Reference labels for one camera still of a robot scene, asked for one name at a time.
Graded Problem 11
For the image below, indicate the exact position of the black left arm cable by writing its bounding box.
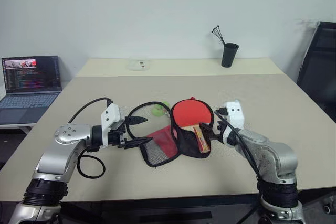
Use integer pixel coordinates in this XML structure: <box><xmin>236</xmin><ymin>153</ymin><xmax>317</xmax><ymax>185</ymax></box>
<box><xmin>67</xmin><ymin>97</ymin><xmax>114</xmax><ymax>179</ymax></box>

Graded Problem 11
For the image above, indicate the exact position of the black mesh office chair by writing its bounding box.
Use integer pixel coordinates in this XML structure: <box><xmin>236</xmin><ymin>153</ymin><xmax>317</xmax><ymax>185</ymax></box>
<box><xmin>296</xmin><ymin>20</ymin><xmax>336</xmax><ymax>124</ymax></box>

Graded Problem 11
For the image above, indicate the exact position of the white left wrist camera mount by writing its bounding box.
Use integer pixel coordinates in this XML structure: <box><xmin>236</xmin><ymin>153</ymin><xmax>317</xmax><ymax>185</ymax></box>
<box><xmin>100</xmin><ymin>103</ymin><xmax>122</xmax><ymax>148</ymax></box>

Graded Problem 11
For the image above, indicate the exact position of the black cable ties bundle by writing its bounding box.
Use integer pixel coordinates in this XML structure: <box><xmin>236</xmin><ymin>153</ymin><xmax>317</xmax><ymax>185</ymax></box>
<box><xmin>211</xmin><ymin>25</ymin><xmax>226</xmax><ymax>45</ymax></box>

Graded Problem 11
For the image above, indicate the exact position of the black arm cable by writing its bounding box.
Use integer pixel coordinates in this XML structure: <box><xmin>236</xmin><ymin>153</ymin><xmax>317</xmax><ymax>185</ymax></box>
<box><xmin>67</xmin><ymin>97</ymin><xmax>114</xmax><ymax>179</ymax></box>
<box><xmin>214</xmin><ymin>110</ymin><xmax>264</xmax><ymax>224</ymax></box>

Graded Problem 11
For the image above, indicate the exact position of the red table tennis paddle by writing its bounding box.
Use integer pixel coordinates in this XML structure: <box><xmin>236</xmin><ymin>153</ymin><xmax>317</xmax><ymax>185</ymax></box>
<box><xmin>172</xmin><ymin>99</ymin><xmax>214</xmax><ymax>154</ymax></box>

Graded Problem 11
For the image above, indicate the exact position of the black plastic cup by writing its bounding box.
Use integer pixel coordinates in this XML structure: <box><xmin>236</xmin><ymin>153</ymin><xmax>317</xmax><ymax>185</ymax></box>
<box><xmin>220</xmin><ymin>42</ymin><xmax>240</xmax><ymax>68</ymax></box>

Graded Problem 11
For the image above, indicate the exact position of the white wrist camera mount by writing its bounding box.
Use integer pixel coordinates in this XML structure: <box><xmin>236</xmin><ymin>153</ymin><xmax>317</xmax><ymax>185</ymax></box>
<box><xmin>100</xmin><ymin>103</ymin><xmax>122</xmax><ymax>148</ymax></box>
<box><xmin>222</xmin><ymin>99</ymin><xmax>245</xmax><ymax>144</ymax></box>

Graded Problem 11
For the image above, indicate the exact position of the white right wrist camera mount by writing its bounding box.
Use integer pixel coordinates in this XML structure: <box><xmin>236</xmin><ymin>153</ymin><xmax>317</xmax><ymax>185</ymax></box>
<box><xmin>222</xmin><ymin>99</ymin><xmax>245</xmax><ymax>144</ymax></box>

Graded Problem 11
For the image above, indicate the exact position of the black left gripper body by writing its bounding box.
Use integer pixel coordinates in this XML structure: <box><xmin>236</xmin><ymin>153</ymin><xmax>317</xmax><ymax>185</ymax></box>
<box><xmin>107</xmin><ymin>120</ymin><xmax>130</xmax><ymax>148</ymax></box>

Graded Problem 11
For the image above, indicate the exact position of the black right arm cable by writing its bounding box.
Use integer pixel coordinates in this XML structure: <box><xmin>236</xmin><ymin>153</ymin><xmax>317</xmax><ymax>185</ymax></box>
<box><xmin>214</xmin><ymin>110</ymin><xmax>264</xmax><ymax>224</ymax></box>

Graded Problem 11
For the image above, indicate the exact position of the small clear plastic box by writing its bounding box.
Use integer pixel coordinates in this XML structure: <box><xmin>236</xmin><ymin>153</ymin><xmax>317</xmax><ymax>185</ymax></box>
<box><xmin>128</xmin><ymin>60</ymin><xmax>151</xmax><ymax>71</ymax></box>

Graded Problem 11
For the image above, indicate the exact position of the white side desk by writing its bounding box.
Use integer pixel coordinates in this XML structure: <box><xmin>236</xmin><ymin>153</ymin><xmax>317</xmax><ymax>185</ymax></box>
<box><xmin>0</xmin><ymin>121</ymin><xmax>38</xmax><ymax>136</ymax></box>

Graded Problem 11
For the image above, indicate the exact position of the black red mesh paddle case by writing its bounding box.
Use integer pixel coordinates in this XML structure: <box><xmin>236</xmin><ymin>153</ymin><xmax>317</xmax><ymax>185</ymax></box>
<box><xmin>127</xmin><ymin>94</ymin><xmax>215</xmax><ymax>168</ymax></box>

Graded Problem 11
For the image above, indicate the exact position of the open grey laptop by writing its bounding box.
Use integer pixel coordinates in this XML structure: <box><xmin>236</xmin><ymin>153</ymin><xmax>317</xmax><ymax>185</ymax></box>
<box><xmin>0</xmin><ymin>55</ymin><xmax>63</xmax><ymax>125</ymax></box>

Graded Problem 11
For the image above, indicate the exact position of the black chair caster wheel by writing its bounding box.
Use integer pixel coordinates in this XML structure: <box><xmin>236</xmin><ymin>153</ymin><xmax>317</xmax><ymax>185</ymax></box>
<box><xmin>322</xmin><ymin>202</ymin><xmax>334</xmax><ymax>215</ymax></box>

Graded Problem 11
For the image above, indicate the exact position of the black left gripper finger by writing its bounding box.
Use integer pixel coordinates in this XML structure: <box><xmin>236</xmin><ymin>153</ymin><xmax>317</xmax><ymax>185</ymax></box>
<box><xmin>122</xmin><ymin>136</ymin><xmax>153</xmax><ymax>150</ymax></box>
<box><xmin>124</xmin><ymin>115</ymin><xmax>149</xmax><ymax>125</ymax></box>

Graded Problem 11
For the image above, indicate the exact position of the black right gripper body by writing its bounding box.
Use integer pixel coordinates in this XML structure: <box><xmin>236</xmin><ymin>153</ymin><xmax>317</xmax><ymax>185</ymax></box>
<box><xmin>213</xmin><ymin>107</ymin><xmax>229</xmax><ymax>143</ymax></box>

